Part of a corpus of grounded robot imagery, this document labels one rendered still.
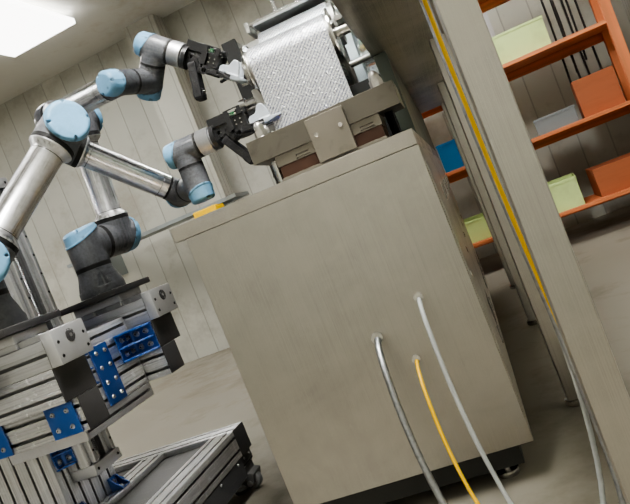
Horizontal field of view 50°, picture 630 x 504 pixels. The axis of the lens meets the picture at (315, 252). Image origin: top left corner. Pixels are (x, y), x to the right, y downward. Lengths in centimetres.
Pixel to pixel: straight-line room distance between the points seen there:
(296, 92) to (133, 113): 463
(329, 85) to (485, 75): 86
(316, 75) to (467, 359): 86
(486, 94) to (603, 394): 51
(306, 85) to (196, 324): 469
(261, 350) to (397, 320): 36
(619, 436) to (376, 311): 68
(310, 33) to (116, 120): 474
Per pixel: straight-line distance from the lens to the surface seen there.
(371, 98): 171
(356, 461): 180
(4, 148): 728
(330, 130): 170
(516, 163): 113
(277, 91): 196
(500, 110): 113
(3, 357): 188
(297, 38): 197
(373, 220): 165
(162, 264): 647
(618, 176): 482
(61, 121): 189
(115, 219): 239
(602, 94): 481
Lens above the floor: 78
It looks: 2 degrees down
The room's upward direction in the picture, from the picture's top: 22 degrees counter-clockwise
